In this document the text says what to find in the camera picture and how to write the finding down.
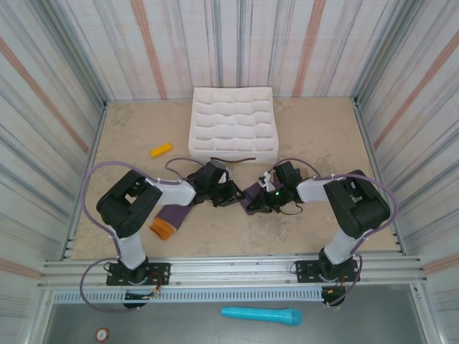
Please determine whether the purple sock orange cuff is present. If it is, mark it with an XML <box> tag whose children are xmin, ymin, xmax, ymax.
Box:
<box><xmin>237</xmin><ymin>181</ymin><xmax>268</xmax><ymax>209</ymax></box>
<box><xmin>148</xmin><ymin>204</ymin><xmax>194</xmax><ymax>242</ymax></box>

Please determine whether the white fabric divider box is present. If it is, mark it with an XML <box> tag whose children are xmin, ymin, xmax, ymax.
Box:
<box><xmin>187</xmin><ymin>85</ymin><xmax>281</xmax><ymax>164</ymax></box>

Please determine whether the yellow rectangular block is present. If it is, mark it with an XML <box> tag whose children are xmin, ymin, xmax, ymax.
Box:
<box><xmin>149</xmin><ymin>142</ymin><xmax>174</xmax><ymax>158</ymax></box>

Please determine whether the turquoise toy microphone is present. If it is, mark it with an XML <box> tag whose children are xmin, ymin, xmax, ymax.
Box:
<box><xmin>220</xmin><ymin>305</ymin><xmax>303</xmax><ymax>327</ymax></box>

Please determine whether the thin black camera cable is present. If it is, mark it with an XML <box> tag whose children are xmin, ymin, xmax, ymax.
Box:
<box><xmin>278</xmin><ymin>200</ymin><xmax>305</xmax><ymax>216</ymax></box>

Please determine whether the aluminium mounting rail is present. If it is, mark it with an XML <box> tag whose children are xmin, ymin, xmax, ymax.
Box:
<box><xmin>37</xmin><ymin>254</ymin><xmax>430</xmax><ymax>290</ymax></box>

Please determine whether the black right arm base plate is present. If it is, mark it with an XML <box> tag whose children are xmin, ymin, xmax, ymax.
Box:
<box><xmin>293</xmin><ymin>259</ymin><xmax>359</xmax><ymax>284</ymax></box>

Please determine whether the grey slotted cable duct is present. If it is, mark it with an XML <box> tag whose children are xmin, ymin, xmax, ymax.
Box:
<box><xmin>52</xmin><ymin>288</ymin><xmax>323</xmax><ymax>305</ymax></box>

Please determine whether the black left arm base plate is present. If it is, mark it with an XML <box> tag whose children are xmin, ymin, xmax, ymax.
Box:
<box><xmin>106</xmin><ymin>262</ymin><xmax>171</xmax><ymax>287</ymax></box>

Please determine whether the aluminium side rail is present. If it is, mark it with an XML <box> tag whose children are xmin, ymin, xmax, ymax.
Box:
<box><xmin>59</xmin><ymin>101</ymin><xmax>109</xmax><ymax>261</ymax></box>
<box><xmin>353</xmin><ymin>96</ymin><xmax>406</xmax><ymax>256</ymax></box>

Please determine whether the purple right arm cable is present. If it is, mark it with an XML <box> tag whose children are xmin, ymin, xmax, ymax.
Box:
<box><xmin>270</xmin><ymin>157</ymin><xmax>399</xmax><ymax>309</ymax></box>

